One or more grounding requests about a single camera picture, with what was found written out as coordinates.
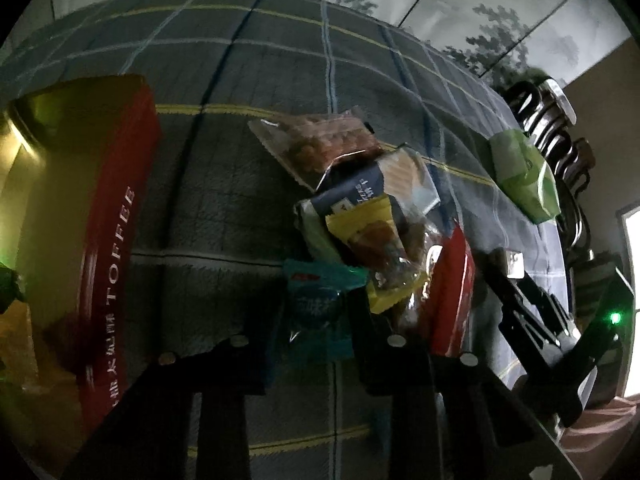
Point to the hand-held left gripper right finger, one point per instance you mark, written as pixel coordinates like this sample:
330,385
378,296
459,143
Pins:
365,340

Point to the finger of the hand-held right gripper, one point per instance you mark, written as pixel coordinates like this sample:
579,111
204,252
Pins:
510,300
547,307

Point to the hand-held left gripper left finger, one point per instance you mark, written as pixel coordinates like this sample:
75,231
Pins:
260,365

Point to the red snack packet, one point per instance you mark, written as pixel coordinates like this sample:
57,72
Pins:
450,290

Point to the teal snack packet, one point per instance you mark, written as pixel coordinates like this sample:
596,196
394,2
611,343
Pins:
315,305

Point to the clear packet of orange snacks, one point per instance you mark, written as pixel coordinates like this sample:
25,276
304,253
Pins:
320,140

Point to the red and gold tin box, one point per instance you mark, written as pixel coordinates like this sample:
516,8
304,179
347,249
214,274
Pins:
115,210

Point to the bright window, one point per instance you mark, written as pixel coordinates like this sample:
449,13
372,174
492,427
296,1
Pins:
631,260

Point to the yellow snack packet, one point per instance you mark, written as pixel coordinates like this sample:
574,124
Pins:
370,230

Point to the dark wooden chair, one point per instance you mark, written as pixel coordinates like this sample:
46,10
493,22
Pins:
540,105
575,200

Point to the pale green snack packet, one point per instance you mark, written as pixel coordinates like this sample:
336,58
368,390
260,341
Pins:
312,235

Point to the bright green snack packet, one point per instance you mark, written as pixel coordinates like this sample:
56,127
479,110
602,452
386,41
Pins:
525,180

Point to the navy blue cracker packet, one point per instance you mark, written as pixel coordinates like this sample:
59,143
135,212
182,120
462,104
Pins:
360,185

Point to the painted folding screen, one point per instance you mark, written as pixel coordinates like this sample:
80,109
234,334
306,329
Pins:
450,10

